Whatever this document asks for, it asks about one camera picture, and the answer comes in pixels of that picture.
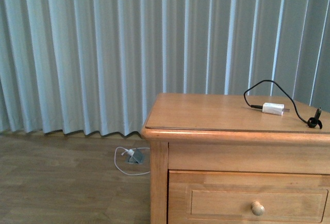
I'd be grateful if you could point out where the white USB charger adapter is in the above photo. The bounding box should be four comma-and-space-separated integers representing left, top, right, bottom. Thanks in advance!
262, 103, 290, 116

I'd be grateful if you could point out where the white cable on floor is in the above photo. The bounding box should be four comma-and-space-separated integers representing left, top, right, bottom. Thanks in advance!
114, 146, 151, 176

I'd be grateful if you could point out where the grey floor power socket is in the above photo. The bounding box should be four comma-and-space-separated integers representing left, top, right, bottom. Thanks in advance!
126, 149, 145, 164

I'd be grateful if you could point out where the wooden nightstand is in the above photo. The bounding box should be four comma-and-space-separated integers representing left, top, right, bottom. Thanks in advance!
141, 93, 329, 223

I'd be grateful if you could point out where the white charger plug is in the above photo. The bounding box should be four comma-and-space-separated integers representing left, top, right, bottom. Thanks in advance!
121, 149, 135, 156

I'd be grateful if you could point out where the round wooden knob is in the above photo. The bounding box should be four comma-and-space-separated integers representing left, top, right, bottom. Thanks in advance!
251, 201, 265, 216

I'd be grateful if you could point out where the pale green pleated curtain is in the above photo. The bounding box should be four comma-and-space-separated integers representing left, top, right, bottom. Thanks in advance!
1, 0, 329, 135

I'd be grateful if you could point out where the black USB cable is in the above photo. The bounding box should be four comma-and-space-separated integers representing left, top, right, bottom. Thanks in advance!
243, 79, 324, 130

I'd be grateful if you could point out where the wooden drawer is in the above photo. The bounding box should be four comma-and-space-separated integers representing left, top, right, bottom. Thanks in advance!
168, 170, 329, 223

